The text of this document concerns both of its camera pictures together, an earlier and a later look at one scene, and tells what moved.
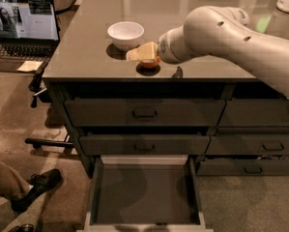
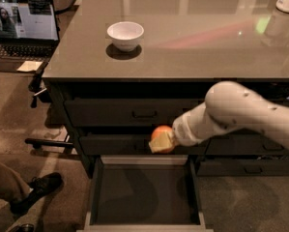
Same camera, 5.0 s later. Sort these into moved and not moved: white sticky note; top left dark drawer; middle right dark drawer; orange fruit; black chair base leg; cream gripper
Moved: cream gripper; orange fruit
Not moved: middle right dark drawer; top left dark drawer; white sticky note; black chair base leg
